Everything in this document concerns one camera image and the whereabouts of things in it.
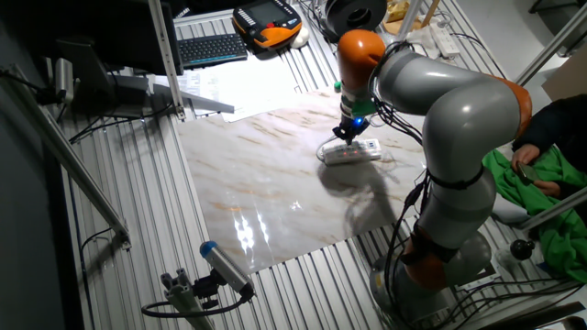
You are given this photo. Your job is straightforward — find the orange black teach pendant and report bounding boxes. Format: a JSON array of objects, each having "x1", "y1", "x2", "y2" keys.
[{"x1": 232, "y1": 0, "x2": 304, "y2": 50}]

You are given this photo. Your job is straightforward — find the marble pattern table mat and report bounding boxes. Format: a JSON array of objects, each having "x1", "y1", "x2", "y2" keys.
[{"x1": 176, "y1": 86, "x2": 427, "y2": 275}]

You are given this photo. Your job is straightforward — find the dark smartphone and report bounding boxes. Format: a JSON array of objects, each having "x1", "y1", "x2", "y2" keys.
[{"x1": 516, "y1": 163, "x2": 542, "y2": 184}]

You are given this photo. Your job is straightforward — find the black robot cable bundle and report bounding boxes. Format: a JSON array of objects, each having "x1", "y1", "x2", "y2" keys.
[{"x1": 369, "y1": 40, "x2": 432, "y2": 329}]

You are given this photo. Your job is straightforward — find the seated person left hand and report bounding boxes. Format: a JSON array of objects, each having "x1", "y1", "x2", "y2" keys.
[{"x1": 531, "y1": 180, "x2": 563, "y2": 199}]

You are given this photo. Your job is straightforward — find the grey camera mount profile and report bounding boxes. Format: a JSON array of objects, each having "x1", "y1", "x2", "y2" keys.
[{"x1": 160, "y1": 268, "x2": 215, "y2": 330}]

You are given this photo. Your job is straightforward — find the plain white power strip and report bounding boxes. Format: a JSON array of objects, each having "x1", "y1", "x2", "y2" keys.
[{"x1": 428, "y1": 22, "x2": 461, "y2": 60}]

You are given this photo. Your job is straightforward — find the dark sleeved seated person forearm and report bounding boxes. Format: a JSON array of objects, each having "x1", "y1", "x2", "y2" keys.
[{"x1": 512, "y1": 93, "x2": 587, "y2": 173}]

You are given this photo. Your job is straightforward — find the white grey pad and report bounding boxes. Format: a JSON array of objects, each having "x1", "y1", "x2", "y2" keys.
[{"x1": 488, "y1": 194, "x2": 531, "y2": 225}]

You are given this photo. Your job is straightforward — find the aluminium profile over cloth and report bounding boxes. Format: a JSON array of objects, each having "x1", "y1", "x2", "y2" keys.
[{"x1": 520, "y1": 187, "x2": 587, "y2": 230}]

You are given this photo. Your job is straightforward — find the black monitor stand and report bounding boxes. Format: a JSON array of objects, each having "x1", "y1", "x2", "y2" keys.
[{"x1": 54, "y1": 38, "x2": 148, "y2": 118}]

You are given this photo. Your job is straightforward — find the black monitor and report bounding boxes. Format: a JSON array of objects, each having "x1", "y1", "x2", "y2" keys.
[{"x1": 98, "y1": 0, "x2": 184, "y2": 77}]

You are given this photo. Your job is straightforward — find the printed white paper sheet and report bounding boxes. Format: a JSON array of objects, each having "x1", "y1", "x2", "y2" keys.
[
  {"x1": 183, "y1": 59, "x2": 299, "y2": 106},
  {"x1": 219, "y1": 86, "x2": 304, "y2": 124}
]

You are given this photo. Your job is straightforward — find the upright aluminium post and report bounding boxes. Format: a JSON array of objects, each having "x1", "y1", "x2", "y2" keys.
[{"x1": 393, "y1": 0, "x2": 423, "y2": 47}]

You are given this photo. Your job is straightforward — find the black round knob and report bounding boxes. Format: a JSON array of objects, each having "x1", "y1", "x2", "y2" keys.
[{"x1": 509, "y1": 238, "x2": 537, "y2": 261}]

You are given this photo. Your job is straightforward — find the wooden stick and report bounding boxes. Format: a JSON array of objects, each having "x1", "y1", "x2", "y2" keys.
[{"x1": 420, "y1": 0, "x2": 441, "y2": 28}]

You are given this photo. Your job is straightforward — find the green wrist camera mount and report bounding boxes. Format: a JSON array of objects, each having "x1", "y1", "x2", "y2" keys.
[{"x1": 333, "y1": 81, "x2": 380, "y2": 119}]

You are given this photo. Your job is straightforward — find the long diagonal aluminium profile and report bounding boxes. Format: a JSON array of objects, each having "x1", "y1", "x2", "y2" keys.
[{"x1": 0, "y1": 63, "x2": 132, "y2": 251}]

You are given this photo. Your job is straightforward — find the white rounded plastic object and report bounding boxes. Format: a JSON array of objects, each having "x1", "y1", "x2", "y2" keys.
[{"x1": 289, "y1": 26, "x2": 311, "y2": 50}]

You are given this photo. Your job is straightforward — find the brown cardboard sheet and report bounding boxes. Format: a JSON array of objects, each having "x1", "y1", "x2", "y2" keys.
[{"x1": 541, "y1": 54, "x2": 587, "y2": 126}]

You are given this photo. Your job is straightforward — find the black filament spool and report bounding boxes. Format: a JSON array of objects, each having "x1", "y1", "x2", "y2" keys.
[{"x1": 324, "y1": 0, "x2": 389, "y2": 39}]

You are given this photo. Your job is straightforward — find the round wooden board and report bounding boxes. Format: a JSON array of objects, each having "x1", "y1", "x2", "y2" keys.
[{"x1": 382, "y1": 17, "x2": 410, "y2": 37}]

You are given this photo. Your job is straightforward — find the black camera cable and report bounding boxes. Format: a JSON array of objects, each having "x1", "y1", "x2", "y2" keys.
[{"x1": 140, "y1": 292, "x2": 253, "y2": 319}]

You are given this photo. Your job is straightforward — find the small white paper card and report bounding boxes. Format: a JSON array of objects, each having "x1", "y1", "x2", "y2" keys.
[{"x1": 405, "y1": 27, "x2": 441, "y2": 65}]

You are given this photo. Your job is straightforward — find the grey camera blue end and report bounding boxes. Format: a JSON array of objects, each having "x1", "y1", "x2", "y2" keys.
[{"x1": 199, "y1": 240, "x2": 256, "y2": 299}]

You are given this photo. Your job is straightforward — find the black keyboard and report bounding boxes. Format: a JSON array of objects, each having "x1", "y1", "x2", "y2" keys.
[{"x1": 177, "y1": 32, "x2": 249, "y2": 70}]

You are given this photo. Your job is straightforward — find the seated person right hand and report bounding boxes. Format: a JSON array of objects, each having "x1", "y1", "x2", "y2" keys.
[{"x1": 511, "y1": 143, "x2": 541, "y2": 173}]

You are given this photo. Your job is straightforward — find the white power strip red lights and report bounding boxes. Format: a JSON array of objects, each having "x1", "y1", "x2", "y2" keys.
[{"x1": 322, "y1": 137, "x2": 382, "y2": 166}]

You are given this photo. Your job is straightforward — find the aluminium profile beside monitor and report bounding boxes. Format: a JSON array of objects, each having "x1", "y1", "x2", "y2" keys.
[{"x1": 147, "y1": 0, "x2": 187, "y2": 121}]

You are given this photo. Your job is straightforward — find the grey power strip cable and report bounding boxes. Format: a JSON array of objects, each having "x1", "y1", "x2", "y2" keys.
[{"x1": 315, "y1": 135, "x2": 340, "y2": 162}]

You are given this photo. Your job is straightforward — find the aluminium profile near cardboard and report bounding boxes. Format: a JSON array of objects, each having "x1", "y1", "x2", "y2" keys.
[{"x1": 515, "y1": 2, "x2": 587, "y2": 86}]

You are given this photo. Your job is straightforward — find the small grey side camera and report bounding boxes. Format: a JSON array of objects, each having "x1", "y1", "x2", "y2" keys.
[{"x1": 53, "y1": 57, "x2": 75, "y2": 105}]

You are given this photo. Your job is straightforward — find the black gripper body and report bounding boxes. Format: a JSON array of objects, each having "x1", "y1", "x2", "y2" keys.
[{"x1": 332, "y1": 115, "x2": 371, "y2": 142}]

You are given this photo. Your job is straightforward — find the green cloth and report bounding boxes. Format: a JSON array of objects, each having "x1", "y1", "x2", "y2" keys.
[{"x1": 481, "y1": 146, "x2": 587, "y2": 283}]

